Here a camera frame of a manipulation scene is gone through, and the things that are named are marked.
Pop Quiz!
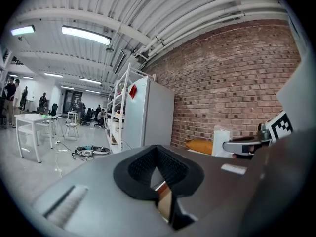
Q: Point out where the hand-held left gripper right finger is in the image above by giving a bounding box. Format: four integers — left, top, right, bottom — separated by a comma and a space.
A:
157, 144, 205, 199

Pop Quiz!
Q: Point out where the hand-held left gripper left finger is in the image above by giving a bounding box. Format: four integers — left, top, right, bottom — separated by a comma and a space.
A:
113, 144, 159, 202

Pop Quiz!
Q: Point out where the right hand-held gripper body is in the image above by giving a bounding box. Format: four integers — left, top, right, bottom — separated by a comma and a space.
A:
222, 109, 294, 156

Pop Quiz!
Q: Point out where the small white packet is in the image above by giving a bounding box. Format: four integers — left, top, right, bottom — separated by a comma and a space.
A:
212, 124, 234, 158

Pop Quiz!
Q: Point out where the white drawer with brown inside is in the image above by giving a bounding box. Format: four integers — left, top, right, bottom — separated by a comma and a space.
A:
150, 180, 173, 223

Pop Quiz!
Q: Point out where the orange cushion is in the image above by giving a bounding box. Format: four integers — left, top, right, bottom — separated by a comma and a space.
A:
186, 139, 214, 156

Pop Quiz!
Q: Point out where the white metal shelf rack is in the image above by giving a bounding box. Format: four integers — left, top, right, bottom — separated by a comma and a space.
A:
105, 62, 157, 155

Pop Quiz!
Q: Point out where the grey refrigerator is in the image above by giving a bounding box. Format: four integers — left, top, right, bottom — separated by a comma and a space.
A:
122, 76, 176, 150

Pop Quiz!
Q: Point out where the person's grey shirt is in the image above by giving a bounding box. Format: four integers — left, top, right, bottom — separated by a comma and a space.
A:
276, 55, 313, 133

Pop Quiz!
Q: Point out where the red paper sheet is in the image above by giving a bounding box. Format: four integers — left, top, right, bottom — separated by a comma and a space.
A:
128, 84, 138, 99

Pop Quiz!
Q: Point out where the round white side table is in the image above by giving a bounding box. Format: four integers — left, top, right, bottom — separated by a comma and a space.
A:
48, 116, 65, 138

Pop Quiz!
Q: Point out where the white square table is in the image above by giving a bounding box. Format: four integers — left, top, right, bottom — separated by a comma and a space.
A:
14, 113, 54, 163

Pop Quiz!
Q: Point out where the bundle of white ceiling pipes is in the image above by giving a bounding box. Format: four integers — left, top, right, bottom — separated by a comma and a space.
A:
134, 0, 290, 59

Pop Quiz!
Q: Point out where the white wire chair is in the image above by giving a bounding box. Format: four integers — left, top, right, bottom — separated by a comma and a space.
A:
64, 118, 80, 141

